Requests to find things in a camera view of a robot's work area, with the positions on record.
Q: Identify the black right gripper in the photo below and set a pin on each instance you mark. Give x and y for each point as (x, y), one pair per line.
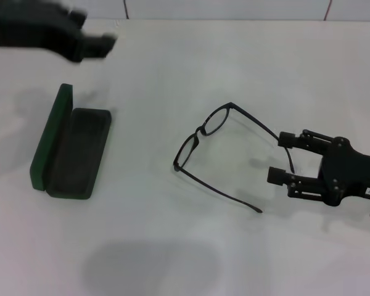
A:
(351, 175)

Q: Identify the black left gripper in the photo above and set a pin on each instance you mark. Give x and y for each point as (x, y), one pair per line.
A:
(34, 27)

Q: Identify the black glasses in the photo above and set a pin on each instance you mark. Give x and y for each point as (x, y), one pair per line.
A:
(200, 131)

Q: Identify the green glasses case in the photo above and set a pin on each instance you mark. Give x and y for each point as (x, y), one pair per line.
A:
(55, 138)

